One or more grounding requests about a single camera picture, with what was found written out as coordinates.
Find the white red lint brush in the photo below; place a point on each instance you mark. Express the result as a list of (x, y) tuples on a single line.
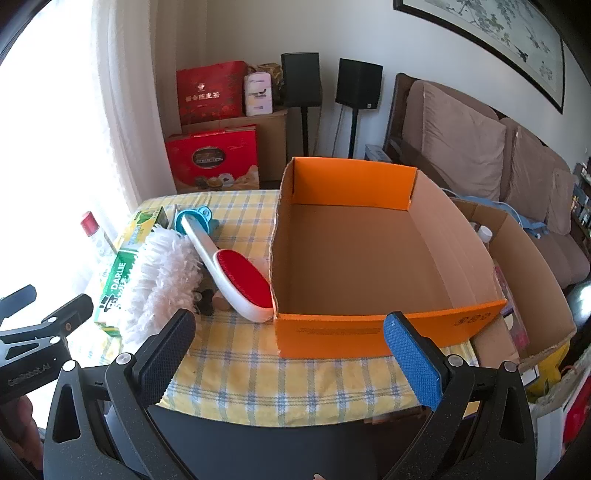
[(240, 281)]

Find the yellow plaid tablecloth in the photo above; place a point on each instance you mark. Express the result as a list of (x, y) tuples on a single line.
[(277, 383)]

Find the gold gift bag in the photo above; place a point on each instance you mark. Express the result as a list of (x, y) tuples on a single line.
[(275, 76)]

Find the pink packet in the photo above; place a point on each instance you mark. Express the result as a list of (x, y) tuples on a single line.
[(512, 309)]

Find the framed ink painting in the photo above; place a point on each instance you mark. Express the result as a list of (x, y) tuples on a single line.
[(498, 37)]

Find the white pink carton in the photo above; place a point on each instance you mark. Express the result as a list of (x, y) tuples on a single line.
[(258, 94)]

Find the dark cluttered shelf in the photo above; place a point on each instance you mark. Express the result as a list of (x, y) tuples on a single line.
[(582, 194)]

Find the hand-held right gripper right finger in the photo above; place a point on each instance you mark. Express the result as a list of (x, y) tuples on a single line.
[(411, 360)]

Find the clear bottle red cap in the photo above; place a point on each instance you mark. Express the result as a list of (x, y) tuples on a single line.
[(90, 225)]

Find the yellow bag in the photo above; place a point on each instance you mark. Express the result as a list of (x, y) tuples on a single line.
[(547, 374)]

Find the orange cardboard box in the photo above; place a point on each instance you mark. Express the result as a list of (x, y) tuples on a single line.
[(346, 258)]

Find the white curtain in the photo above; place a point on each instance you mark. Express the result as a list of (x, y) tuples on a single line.
[(129, 115)]

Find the brown sofa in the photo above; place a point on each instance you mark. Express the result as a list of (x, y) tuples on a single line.
[(568, 258)]

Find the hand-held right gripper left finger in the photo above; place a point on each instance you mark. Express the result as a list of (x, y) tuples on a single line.
[(166, 360)]

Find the small brown sofa cushion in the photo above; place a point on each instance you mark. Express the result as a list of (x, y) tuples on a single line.
[(561, 203)]

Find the black speaker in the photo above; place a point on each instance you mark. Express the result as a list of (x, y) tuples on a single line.
[(359, 83), (300, 78)]

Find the green toothpaste box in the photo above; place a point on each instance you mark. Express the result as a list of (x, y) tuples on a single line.
[(115, 272)]

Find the red gift box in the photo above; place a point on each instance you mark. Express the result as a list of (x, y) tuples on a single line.
[(210, 159)]

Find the red gift bag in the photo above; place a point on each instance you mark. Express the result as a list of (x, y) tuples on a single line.
[(210, 92)]

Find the white blue appliance box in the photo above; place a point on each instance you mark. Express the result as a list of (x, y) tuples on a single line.
[(378, 153)]

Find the light blue bag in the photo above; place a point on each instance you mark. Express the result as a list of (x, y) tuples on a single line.
[(531, 226)]

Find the tall brown cardboard box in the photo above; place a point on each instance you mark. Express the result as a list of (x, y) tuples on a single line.
[(272, 147)]

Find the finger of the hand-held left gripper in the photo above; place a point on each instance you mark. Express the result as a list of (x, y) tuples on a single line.
[(71, 314), (21, 300)]

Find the open brown cardboard box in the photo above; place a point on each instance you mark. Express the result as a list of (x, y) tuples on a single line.
[(531, 281)]

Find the black speaker stand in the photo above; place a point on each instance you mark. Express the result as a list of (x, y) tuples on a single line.
[(352, 134), (305, 131)]

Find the white cap plastic bottle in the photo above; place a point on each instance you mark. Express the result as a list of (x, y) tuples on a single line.
[(485, 234)]

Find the large brown sofa cushion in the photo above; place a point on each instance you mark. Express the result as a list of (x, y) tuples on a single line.
[(461, 143)]

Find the blue collapsible funnel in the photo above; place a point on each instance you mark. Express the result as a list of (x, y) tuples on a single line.
[(210, 226)]

